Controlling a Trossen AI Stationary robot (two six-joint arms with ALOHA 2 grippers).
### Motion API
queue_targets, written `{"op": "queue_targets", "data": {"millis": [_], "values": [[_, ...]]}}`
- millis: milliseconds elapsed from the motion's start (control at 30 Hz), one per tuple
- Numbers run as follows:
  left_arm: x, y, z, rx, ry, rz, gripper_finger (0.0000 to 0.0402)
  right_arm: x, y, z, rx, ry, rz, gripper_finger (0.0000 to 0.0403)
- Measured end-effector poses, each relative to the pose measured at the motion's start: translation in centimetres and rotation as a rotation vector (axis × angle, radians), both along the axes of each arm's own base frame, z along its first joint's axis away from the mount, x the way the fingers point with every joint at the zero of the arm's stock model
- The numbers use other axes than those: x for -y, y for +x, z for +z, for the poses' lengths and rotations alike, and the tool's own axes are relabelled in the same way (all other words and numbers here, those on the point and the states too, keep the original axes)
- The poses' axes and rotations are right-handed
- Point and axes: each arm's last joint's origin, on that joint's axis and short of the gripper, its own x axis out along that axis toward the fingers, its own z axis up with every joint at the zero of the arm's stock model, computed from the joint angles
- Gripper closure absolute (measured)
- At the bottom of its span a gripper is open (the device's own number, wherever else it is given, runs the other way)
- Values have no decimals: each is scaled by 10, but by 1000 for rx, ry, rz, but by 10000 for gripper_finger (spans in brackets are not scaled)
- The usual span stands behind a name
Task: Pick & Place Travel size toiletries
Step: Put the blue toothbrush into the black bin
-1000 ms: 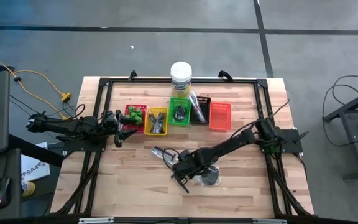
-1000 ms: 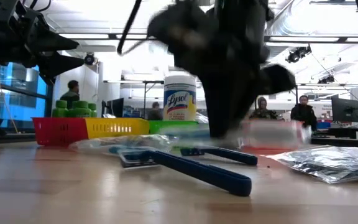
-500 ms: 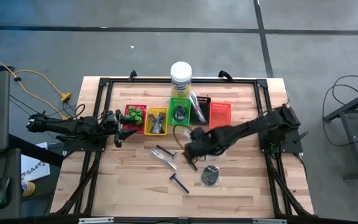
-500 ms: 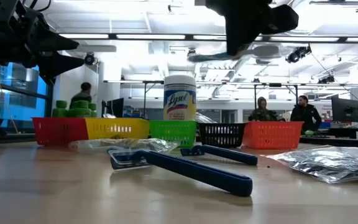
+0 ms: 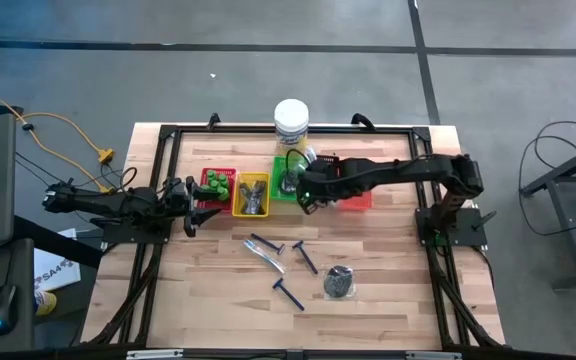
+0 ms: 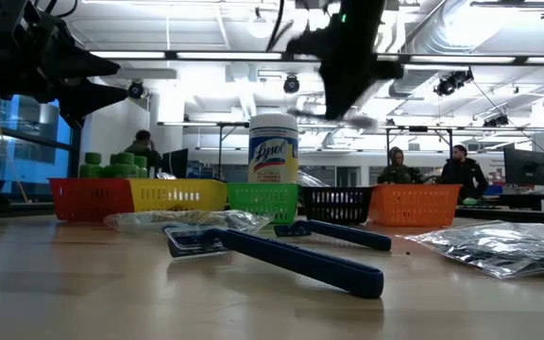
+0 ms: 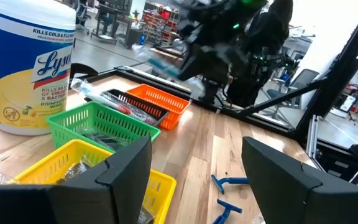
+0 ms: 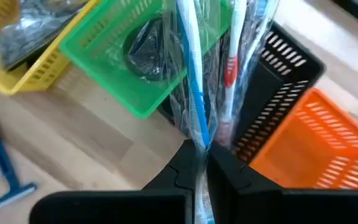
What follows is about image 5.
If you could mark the red plastic basket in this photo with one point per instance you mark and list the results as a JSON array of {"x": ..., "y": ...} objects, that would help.
[{"x": 210, "y": 206}]

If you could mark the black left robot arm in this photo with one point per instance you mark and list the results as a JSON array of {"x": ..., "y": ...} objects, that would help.
[{"x": 103, "y": 202}]

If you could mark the silver metal bracket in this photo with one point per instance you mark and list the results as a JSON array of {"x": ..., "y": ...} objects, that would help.
[
  {"x": 155, "y": 354},
  {"x": 433, "y": 356}
]

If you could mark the green Pert shampoo bottle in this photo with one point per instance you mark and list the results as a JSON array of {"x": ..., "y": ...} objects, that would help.
[
  {"x": 223, "y": 194},
  {"x": 216, "y": 186},
  {"x": 211, "y": 175},
  {"x": 223, "y": 178}
]

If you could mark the black computer mouse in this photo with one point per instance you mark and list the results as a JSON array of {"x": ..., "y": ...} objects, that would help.
[{"x": 3, "y": 305}]

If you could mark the green plastic basket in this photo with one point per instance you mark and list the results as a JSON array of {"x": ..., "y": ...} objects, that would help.
[{"x": 275, "y": 195}]

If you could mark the yellow plastic basket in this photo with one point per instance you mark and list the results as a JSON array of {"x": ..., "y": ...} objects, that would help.
[{"x": 235, "y": 195}]

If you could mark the dark side desk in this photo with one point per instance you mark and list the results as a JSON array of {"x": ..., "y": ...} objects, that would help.
[{"x": 18, "y": 270}]

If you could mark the black metal table frame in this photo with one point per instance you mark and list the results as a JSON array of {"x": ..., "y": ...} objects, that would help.
[{"x": 368, "y": 129}]

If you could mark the blue disposable razor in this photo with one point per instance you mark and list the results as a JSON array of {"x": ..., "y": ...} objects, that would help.
[
  {"x": 290, "y": 297},
  {"x": 308, "y": 260},
  {"x": 267, "y": 241}
]

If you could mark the black table clamp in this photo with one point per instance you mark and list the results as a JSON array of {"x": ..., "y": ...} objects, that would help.
[
  {"x": 213, "y": 121},
  {"x": 365, "y": 120}
]

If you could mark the grey metal clips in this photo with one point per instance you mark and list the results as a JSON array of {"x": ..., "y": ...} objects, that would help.
[{"x": 245, "y": 192}]

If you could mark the table-level camera mount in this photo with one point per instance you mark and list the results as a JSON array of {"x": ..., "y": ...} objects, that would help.
[{"x": 294, "y": 355}]

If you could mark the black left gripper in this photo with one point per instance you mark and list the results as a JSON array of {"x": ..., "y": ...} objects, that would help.
[{"x": 180, "y": 200}]

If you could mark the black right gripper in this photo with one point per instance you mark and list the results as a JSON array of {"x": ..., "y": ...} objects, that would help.
[{"x": 323, "y": 182}]

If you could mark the orange plastic basket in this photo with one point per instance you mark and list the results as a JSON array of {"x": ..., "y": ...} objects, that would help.
[{"x": 360, "y": 202}]

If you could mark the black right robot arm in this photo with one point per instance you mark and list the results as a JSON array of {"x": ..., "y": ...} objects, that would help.
[{"x": 408, "y": 170}]

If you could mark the Lysol wipes canister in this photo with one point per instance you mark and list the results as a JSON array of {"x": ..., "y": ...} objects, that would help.
[{"x": 291, "y": 117}]

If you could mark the yellow cup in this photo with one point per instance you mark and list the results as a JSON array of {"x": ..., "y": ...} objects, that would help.
[{"x": 47, "y": 303}]

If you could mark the black metal stand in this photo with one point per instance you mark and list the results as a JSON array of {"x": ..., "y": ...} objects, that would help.
[{"x": 568, "y": 167}]

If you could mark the black plastic basket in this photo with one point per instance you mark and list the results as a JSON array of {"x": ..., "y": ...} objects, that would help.
[{"x": 330, "y": 158}]

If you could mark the white printed paper sheet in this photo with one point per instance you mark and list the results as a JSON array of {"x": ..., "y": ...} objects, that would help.
[{"x": 55, "y": 272}]

